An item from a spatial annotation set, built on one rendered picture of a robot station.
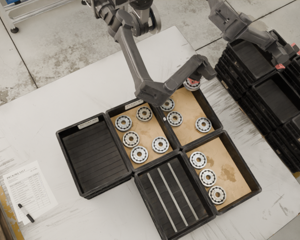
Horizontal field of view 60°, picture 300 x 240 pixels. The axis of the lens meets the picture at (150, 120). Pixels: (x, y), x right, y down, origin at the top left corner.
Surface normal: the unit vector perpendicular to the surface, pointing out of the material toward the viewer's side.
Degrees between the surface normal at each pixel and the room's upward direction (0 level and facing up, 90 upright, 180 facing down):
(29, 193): 0
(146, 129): 0
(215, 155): 0
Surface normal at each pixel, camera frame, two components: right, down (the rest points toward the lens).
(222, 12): -0.36, 0.46
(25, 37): 0.07, -0.36
